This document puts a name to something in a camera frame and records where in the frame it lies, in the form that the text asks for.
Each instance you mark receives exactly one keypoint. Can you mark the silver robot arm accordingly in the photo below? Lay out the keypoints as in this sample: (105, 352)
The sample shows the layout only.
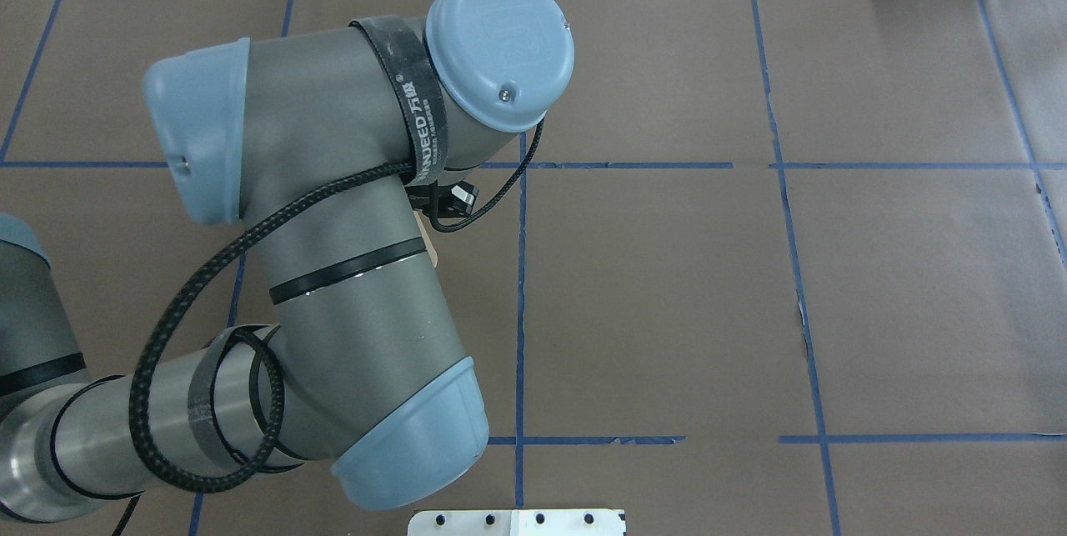
(333, 211)

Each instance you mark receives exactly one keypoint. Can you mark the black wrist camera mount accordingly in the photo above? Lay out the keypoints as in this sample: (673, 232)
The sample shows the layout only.
(457, 198)

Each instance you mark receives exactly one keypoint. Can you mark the brown cardboard tube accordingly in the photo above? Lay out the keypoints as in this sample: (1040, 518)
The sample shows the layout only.
(427, 240)

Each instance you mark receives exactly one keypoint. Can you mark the white metal bracket plate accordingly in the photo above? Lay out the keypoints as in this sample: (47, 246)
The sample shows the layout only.
(533, 523)

